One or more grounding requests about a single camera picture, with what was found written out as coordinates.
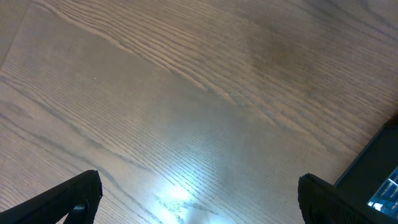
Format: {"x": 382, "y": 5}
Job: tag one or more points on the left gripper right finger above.
{"x": 321, "y": 202}

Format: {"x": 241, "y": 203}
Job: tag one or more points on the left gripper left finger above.
{"x": 76, "y": 200}

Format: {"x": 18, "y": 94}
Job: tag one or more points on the black gift box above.
{"x": 372, "y": 166}

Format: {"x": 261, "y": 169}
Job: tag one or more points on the clear blue precision screwdriver case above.
{"x": 385, "y": 198}

